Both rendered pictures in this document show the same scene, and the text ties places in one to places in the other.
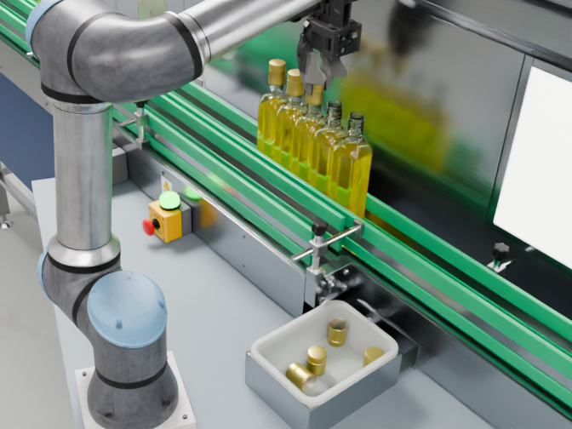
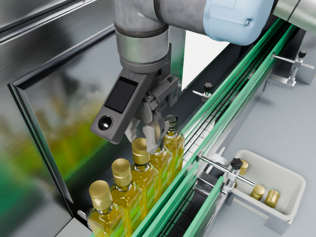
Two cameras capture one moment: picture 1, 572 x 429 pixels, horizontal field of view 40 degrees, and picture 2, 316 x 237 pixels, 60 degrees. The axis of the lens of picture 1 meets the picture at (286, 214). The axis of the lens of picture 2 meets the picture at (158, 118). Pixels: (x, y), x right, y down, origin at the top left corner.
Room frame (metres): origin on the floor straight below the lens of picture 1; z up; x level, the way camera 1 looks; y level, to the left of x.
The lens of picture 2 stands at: (1.41, 0.30, 1.57)
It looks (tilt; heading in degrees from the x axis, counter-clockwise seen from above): 45 degrees down; 257
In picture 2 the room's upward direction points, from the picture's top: straight up
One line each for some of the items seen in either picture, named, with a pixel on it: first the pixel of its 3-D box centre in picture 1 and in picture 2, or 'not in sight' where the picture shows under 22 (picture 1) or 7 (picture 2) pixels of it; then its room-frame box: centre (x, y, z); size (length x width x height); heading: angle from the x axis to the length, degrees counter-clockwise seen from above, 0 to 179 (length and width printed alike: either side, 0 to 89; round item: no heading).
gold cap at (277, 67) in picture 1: (277, 71); (100, 194); (1.45, 0.03, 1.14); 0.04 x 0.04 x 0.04
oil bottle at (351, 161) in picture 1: (349, 185); (169, 160); (1.28, -0.12, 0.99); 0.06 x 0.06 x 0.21; 43
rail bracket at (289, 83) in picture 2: not in sight; (287, 73); (0.66, -0.51, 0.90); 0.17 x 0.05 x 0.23; 132
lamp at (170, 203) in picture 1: (169, 199); not in sight; (1.41, 0.26, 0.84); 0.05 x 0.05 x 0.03
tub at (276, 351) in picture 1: (323, 363); (260, 187); (0.99, -0.08, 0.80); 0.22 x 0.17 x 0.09; 132
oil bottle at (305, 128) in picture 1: (309, 161); (143, 192); (1.37, -0.04, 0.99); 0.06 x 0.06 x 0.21; 42
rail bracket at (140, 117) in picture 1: (132, 125); not in sight; (1.55, 0.36, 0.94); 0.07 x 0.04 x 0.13; 132
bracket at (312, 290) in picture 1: (329, 282); (212, 187); (1.15, -0.09, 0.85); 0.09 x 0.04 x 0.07; 132
